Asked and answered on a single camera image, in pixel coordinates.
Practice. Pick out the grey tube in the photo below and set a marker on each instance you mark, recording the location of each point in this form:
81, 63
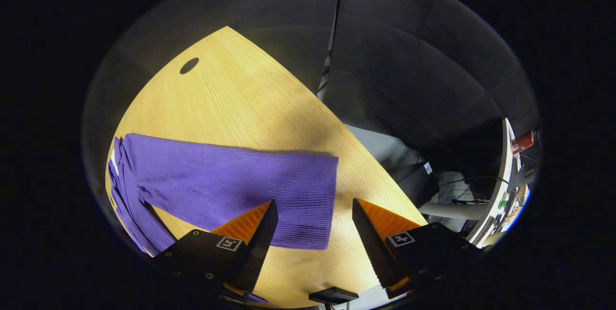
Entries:
452, 210

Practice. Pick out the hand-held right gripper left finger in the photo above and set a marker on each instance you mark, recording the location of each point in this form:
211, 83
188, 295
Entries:
260, 247

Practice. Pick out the white curved desk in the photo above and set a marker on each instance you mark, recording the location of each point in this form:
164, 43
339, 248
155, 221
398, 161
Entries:
500, 189

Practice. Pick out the red canister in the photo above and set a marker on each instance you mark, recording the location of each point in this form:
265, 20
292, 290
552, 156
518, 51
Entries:
522, 142

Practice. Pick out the metal pole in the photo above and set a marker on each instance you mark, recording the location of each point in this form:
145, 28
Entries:
332, 35

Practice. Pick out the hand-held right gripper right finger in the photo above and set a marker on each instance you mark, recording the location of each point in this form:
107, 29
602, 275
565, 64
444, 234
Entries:
370, 247

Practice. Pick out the black flat bracket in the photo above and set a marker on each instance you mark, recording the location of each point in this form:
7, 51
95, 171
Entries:
333, 295

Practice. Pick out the black box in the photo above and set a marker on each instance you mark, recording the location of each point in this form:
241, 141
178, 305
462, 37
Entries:
418, 180

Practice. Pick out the purple ribbed garment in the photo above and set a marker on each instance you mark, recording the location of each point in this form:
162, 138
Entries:
216, 175

